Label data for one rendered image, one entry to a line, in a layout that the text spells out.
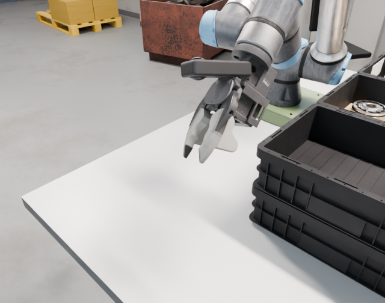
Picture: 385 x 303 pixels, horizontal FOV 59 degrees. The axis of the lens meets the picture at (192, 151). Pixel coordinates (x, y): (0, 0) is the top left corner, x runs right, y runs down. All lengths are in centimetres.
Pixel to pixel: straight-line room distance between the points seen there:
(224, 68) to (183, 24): 311
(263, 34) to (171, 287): 53
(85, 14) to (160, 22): 180
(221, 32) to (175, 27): 296
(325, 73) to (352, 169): 44
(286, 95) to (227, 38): 63
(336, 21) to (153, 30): 292
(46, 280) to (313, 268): 125
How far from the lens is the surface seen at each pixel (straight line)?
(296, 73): 131
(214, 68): 56
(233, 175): 105
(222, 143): 55
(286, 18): 64
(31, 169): 247
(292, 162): 73
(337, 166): 94
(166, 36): 381
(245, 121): 59
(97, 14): 546
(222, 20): 78
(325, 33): 118
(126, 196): 99
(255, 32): 61
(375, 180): 92
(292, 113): 132
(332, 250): 82
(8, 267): 189
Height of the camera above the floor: 134
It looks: 34 degrees down
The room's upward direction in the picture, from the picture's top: straight up
